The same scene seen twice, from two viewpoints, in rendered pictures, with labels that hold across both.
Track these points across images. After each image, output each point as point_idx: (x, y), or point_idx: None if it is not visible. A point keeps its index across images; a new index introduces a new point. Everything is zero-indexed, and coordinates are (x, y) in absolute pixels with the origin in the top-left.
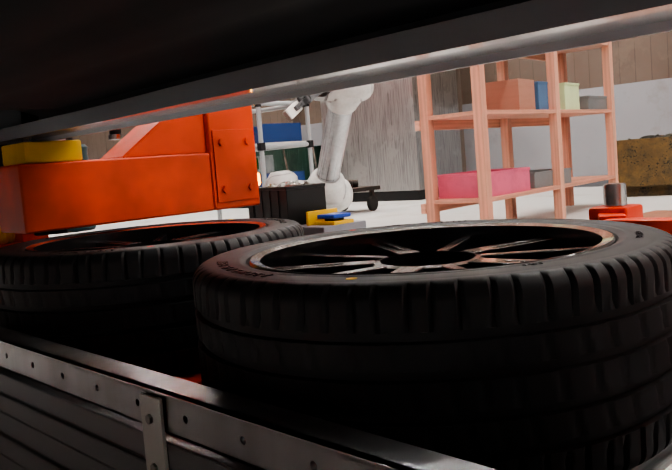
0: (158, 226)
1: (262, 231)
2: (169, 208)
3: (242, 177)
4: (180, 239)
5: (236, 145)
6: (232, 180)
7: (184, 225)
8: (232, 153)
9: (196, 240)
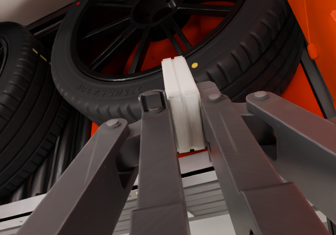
0: None
1: (56, 60)
2: None
3: (334, 73)
4: (159, 22)
5: (326, 2)
6: (322, 54)
7: (221, 21)
8: (321, 9)
9: (70, 23)
